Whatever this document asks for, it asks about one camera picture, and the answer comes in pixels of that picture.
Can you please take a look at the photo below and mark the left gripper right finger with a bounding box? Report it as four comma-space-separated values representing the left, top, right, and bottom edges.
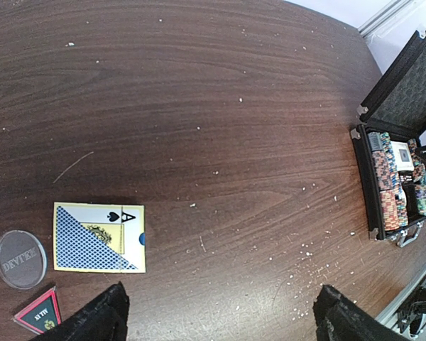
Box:
313, 285, 405, 341

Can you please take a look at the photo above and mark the white card deck box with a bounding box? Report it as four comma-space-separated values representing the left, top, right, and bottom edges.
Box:
391, 141, 415, 172

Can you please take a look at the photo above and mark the black poker chip case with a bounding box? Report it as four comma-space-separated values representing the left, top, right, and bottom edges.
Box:
350, 29, 426, 247

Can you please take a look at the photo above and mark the right outer chip stack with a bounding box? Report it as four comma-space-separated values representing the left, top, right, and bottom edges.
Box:
415, 180, 426, 216

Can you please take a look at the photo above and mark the right aluminium frame post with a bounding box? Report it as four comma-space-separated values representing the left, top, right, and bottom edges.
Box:
358, 0, 414, 38

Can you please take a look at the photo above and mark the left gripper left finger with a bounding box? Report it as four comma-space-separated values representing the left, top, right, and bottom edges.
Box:
34, 282, 130, 341

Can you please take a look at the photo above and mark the yellow blue card deck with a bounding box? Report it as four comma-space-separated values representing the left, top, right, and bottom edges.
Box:
53, 202, 146, 274

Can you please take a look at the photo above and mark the triangular all in button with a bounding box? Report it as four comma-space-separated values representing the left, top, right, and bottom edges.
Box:
13, 286, 62, 335

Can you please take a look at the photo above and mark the clear acrylic dealer button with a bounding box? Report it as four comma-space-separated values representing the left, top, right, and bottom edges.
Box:
0, 230, 48, 290

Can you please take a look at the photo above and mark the orange black chip stack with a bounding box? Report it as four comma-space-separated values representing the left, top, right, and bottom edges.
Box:
372, 150, 399, 231
408, 139, 424, 182

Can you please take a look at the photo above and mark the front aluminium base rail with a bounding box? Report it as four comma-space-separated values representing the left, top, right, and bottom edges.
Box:
376, 265, 426, 340

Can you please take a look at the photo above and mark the grey black chip stack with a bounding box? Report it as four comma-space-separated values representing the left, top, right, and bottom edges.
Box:
368, 131, 383, 152

